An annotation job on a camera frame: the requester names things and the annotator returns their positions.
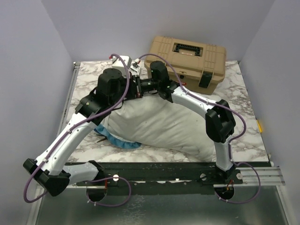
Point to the tan plastic toolbox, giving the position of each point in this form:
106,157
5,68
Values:
200,67

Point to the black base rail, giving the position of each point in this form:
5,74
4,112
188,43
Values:
161,178

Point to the yellow handled pliers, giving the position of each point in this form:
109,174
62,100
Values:
101,138

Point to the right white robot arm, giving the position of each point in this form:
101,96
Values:
219,120

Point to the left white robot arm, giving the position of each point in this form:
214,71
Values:
49,169

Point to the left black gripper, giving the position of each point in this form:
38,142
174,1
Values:
132,86

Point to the white pillow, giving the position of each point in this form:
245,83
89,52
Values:
156,122

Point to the white pillowcase blue trim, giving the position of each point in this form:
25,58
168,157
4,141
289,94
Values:
117,138

